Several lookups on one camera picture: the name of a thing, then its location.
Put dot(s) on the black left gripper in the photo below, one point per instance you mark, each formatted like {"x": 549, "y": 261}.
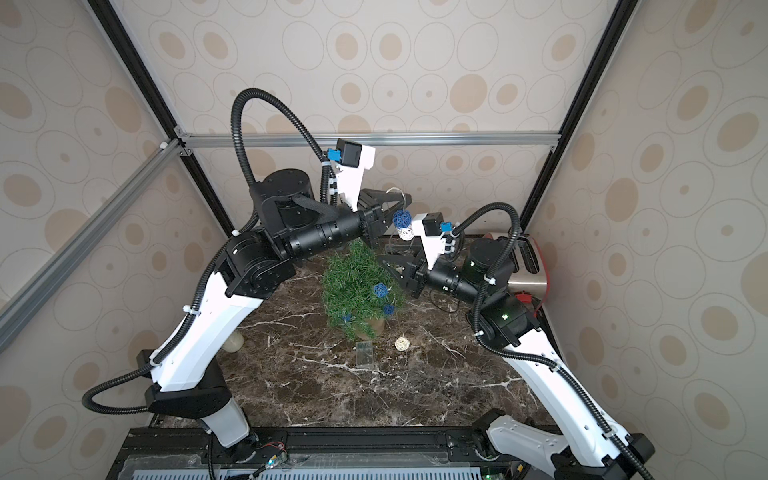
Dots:
{"x": 368, "y": 219}

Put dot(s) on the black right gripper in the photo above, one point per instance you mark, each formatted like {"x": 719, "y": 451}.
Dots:
{"x": 410, "y": 274}

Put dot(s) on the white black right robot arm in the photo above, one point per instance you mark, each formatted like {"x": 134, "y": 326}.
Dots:
{"x": 588, "y": 444}

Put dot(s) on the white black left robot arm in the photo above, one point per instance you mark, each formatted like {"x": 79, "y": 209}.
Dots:
{"x": 187, "y": 381}

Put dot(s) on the small green christmas tree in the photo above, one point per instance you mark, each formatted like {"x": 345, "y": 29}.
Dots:
{"x": 358, "y": 293}

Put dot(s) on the red and steel toaster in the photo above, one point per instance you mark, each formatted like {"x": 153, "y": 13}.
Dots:
{"x": 523, "y": 273}

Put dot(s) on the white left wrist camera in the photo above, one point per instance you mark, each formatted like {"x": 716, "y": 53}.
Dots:
{"x": 349, "y": 161}

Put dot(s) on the aluminium rail back wall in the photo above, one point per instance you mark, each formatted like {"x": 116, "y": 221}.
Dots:
{"x": 408, "y": 139}

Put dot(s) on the aluminium rail wall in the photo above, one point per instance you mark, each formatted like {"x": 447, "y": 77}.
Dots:
{"x": 20, "y": 310}
{"x": 408, "y": 139}

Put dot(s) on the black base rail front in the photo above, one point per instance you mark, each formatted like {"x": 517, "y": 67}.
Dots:
{"x": 316, "y": 453}

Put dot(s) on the black corner frame post right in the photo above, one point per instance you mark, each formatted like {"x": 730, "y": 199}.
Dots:
{"x": 608, "y": 42}

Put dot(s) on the black corner frame post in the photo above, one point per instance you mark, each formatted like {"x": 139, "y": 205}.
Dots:
{"x": 608, "y": 42}
{"x": 107, "y": 18}

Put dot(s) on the black corner frame post left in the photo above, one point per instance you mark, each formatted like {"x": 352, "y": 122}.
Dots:
{"x": 107, "y": 18}

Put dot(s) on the aluminium rail left wall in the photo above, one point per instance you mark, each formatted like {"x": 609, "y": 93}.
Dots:
{"x": 20, "y": 310}

